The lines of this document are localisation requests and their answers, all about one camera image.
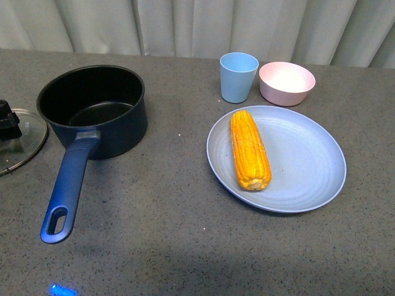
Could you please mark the glass pot lid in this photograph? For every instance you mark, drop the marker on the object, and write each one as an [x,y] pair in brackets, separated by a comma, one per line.
[17,152]

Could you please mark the light blue plastic plate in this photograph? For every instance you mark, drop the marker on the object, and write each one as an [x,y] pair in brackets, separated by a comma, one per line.
[308,165]

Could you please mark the dark blue saucepan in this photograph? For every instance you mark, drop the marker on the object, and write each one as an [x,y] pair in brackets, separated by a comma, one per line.
[97,112]

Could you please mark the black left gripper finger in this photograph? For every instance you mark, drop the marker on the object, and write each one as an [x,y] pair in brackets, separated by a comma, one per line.
[9,124]

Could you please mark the light blue plastic cup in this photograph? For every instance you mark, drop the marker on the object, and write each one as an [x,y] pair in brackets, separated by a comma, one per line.
[237,73]

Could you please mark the white curtain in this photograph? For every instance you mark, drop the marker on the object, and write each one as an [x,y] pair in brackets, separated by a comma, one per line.
[347,33]

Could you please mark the pink plastic bowl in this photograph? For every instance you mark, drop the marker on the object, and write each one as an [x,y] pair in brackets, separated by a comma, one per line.
[284,83]

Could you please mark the yellow corn cob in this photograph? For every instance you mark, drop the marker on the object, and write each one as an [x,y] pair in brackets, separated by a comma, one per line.
[252,166]

